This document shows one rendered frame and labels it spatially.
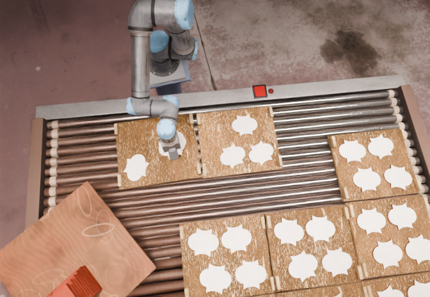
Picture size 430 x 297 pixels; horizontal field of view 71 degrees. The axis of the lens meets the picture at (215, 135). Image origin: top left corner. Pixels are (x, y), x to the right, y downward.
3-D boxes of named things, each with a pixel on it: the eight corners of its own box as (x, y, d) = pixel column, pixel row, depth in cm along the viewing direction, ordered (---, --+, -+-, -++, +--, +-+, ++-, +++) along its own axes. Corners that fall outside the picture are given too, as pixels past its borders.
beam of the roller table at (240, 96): (41, 110, 166) (35, 105, 160) (395, 79, 182) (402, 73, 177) (40, 124, 163) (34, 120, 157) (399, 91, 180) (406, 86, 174)
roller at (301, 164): (48, 187, 152) (43, 186, 147) (409, 148, 168) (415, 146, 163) (48, 197, 150) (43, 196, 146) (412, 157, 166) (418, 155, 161)
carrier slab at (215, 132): (196, 114, 162) (196, 113, 161) (269, 107, 166) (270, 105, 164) (203, 178, 152) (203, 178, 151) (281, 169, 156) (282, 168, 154)
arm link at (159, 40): (151, 41, 166) (146, 26, 153) (175, 44, 166) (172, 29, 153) (148, 61, 163) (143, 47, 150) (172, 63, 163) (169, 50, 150)
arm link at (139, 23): (120, -10, 108) (123, 118, 126) (150, -8, 108) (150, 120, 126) (130, -8, 119) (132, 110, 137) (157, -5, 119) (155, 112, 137)
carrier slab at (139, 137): (115, 123, 159) (114, 123, 157) (192, 113, 162) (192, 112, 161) (119, 189, 149) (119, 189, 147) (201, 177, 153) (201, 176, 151)
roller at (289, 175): (48, 198, 150) (43, 196, 146) (412, 157, 166) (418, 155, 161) (47, 207, 149) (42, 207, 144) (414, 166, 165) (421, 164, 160)
